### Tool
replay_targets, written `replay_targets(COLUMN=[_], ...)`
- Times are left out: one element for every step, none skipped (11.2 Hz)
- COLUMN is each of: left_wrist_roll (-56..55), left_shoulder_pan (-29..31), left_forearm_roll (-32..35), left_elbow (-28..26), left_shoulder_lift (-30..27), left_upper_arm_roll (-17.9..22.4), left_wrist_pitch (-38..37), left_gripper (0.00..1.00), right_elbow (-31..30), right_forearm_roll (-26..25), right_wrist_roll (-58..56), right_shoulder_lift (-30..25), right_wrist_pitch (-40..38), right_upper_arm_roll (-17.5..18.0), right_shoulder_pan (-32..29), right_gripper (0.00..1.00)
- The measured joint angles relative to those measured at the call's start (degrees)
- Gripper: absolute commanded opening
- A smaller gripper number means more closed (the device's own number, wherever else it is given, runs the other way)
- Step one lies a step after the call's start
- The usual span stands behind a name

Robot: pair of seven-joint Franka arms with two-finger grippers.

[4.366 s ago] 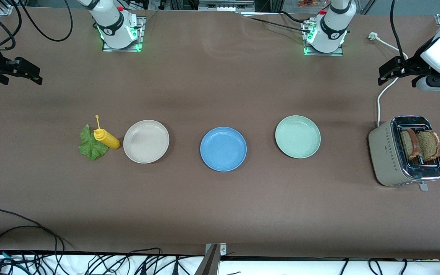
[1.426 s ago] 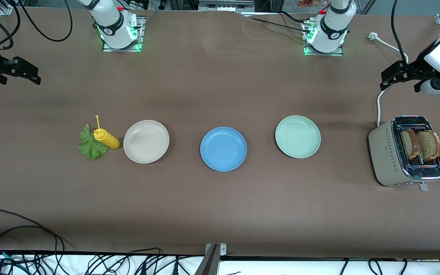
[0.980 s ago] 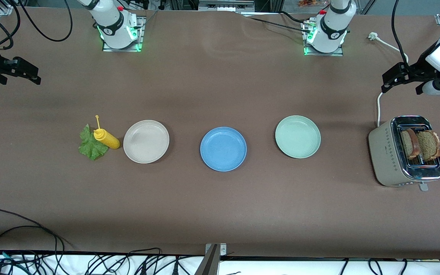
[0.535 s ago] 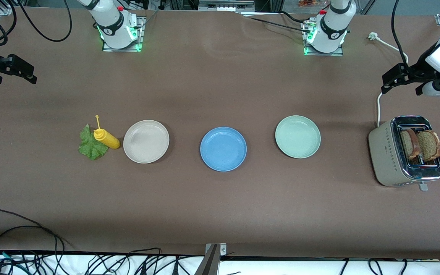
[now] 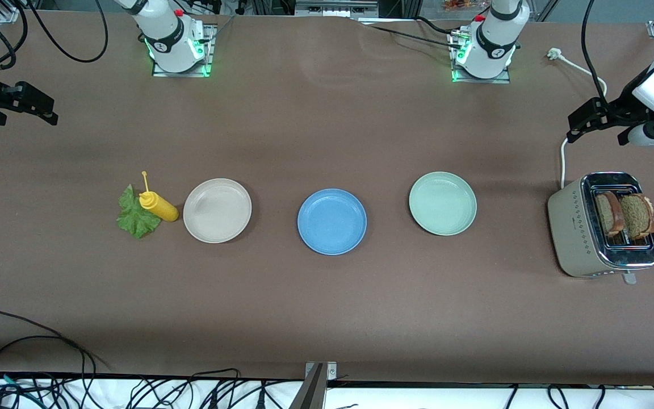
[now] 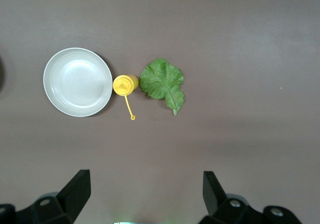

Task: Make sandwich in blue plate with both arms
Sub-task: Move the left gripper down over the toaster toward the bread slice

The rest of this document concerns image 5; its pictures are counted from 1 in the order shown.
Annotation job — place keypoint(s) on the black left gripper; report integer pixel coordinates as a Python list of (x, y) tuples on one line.
[(624, 107)]

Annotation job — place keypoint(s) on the brown bread slice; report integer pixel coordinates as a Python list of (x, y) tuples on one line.
[(608, 213), (638, 216)]

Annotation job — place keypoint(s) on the green lettuce leaf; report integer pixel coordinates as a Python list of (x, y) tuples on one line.
[(134, 221)]

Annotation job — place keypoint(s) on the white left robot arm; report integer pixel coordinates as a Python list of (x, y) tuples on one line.
[(494, 40)]

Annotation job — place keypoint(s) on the light green round plate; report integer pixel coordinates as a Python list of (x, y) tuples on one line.
[(442, 203)]

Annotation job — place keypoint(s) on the beige round plate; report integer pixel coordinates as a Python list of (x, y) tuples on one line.
[(217, 210)]

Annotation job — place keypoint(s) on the blue round plate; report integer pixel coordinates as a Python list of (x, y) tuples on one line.
[(331, 221)]

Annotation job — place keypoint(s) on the beige chrome toaster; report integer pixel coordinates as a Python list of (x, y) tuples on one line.
[(574, 233)]

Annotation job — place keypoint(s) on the yellow mustard squeeze bottle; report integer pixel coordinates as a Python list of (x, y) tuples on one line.
[(159, 207)]

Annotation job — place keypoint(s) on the orange snack bag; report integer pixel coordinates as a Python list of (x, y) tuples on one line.
[(463, 4)]

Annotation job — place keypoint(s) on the grey metal box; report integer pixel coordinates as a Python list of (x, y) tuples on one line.
[(335, 8)]

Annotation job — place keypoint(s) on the brown table cover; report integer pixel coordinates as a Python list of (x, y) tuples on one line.
[(327, 318)]

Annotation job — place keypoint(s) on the dark aluminium profile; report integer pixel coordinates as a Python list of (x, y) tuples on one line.
[(311, 395)]

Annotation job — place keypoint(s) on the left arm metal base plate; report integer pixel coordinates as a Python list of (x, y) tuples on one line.
[(480, 80)]

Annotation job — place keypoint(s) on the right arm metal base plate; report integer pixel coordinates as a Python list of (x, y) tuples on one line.
[(208, 51)]

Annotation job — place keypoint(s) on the silver metal bracket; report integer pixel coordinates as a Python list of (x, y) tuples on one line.
[(331, 370)]

